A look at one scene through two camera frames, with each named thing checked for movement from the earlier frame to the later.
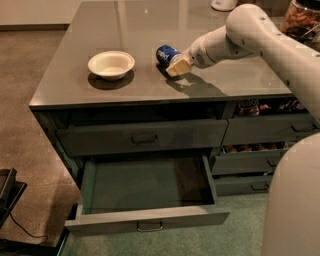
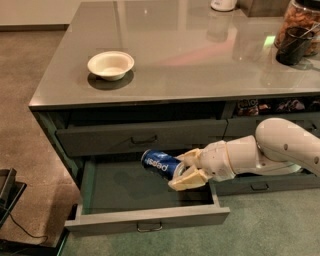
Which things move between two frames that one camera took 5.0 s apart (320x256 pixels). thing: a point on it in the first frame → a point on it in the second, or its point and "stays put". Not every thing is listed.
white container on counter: [224, 5] stays put
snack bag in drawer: [248, 107] stays put
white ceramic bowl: [112, 65] stays put
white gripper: [199, 55] → [215, 159]
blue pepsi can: [163, 56] → [159, 163]
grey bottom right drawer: [242, 185] stays put
